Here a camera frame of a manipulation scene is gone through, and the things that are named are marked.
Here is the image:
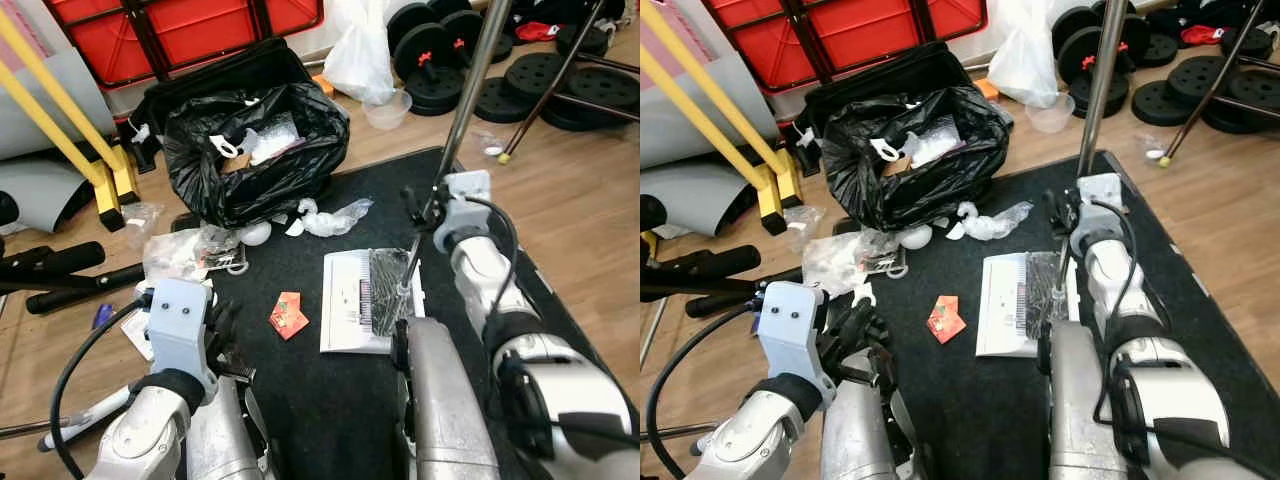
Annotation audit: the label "black floor mat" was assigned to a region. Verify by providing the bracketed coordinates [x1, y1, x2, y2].
[175, 147, 601, 480]
[830, 150, 1280, 480]

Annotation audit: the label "red paper packet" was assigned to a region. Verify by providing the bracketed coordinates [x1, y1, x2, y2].
[268, 291, 311, 342]
[926, 295, 968, 345]

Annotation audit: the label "clear bag with dark hardware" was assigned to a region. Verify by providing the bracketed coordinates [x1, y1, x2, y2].
[142, 224, 251, 284]
[800, 228, 909, 296]

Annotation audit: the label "crumpled clear plastic wrap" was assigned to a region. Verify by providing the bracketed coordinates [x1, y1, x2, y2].
[285, 196, 376, 240]
[945, 200, 1034, 243]

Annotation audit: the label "silver left robot leg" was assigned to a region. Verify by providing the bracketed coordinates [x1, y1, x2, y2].
[185, 375, 273, 480]
[820, 375, 916, 480]

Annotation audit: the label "silver robot leg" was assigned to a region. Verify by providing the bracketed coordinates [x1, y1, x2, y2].
[820, 375, 916, 480]
[398, 315, 501, 480]
[1040, 320, 1121, 480]
[185, 375, 273, 480]

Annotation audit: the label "clear plastic bowl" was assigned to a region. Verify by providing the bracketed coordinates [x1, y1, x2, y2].
[1025, 92, 1078, 135]
[362, 88, 413, 131]

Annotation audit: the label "white dustpan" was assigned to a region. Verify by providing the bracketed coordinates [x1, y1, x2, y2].
[975, 252, 1081, 359]
[319, 248, 428, 355]

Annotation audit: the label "black rubbish bag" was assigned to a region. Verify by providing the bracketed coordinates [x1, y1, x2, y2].
[822, 85, 1011, 233]
[160, 82, 351, 229]

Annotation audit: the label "black weight plate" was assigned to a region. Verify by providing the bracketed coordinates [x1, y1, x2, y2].
[1130, 80, 1201, 128]
[540, 65, 641, 133]
[475, 75, 543, 124]
[1165, 55, 1236, 101]
[505, 50, 579, 98]
[1215, 70, 1280, 131]

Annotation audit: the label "white clear wrapper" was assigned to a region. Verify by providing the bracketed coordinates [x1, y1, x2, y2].
[238, 112, 306, 167]
[900, 118, 966, 169]

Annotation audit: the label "white plastic bag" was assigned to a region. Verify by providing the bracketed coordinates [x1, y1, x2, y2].
[985, 0, 1061, 109]
[320, 0, 398, 107]

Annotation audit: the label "white marker pen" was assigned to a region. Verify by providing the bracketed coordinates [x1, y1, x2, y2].
[38, 385, 133, 453]

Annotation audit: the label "black foam leg rollers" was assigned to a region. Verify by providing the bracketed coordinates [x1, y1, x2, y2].
[0, 240, 146, 316]
[640, 245, 806, 319]

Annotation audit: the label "red top table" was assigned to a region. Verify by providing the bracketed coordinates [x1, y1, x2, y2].
[1160, 0, 1280, 168]
[497, 0, 641, 164]

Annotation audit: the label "silver right robot leg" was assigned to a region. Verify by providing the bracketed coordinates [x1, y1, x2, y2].
[1040, 320, 1121, 480]
[398, 315, 501, 480]

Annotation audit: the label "grey folded mat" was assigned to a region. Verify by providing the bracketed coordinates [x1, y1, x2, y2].
[640, 60, 771, 241]
[0, 45, 131, 236]

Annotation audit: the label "pink foam mat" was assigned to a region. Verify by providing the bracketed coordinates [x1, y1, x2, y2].
[0, 0, 53, 61]
[640, 0, 691, 86]

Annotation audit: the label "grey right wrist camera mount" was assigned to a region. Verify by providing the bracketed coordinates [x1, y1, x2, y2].
[430, 170, 496, 251]
[1068, 172, 1126, 256]

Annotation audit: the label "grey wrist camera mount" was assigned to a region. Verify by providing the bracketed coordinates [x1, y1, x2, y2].
[757, 280, 833, 413]
[145, 277, 219, 406]
[430, 170, 496, 251]
[1068, 172, 1126, 256]

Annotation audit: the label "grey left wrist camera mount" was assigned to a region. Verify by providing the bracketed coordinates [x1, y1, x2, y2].
[757, 280, 833, 413]
[145, 277, 219, 406]

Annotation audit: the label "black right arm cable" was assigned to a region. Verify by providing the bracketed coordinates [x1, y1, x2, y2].
[462, 195, 531, 461]
[1090, 198, 1151, 431]

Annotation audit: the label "yellow tubular metal frame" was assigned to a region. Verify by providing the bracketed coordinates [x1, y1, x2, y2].
[0, 5, 141, 233]
[640, 20, 791, 238]

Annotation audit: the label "red folded table black frame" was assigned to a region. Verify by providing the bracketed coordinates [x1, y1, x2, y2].
[700, 0, 989, 98]
[40, 0, 326, 93]

